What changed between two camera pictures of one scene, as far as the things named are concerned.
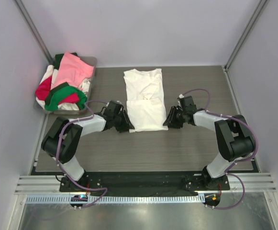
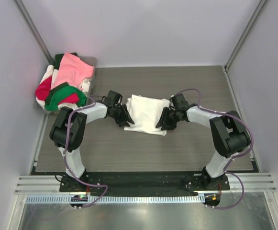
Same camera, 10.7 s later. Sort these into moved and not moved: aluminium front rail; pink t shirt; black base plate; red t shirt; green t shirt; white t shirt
Moved: white t shirt
Not moved: pink t shirt; aluminium front rail; black base plate; red t shirt; green t shirt
